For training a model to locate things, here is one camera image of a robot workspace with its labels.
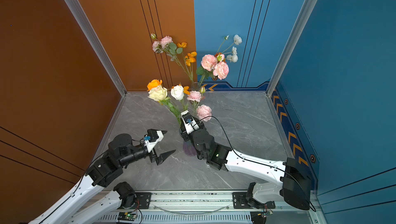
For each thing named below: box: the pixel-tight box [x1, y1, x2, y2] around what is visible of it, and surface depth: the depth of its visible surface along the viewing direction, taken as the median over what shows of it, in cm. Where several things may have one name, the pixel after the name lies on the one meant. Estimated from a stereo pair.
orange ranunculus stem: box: [146, 79, 162, 91], surface depth 68 cm
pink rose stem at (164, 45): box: [150, 33, 194, 83], surface depth 91 cm
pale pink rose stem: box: [195, 54, 229, 88], surface depth 69 cm
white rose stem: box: [170, 84, 188, 111], surface depth 60 cm
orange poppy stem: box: [176, 41, 197, 84], surface depth 86 cm
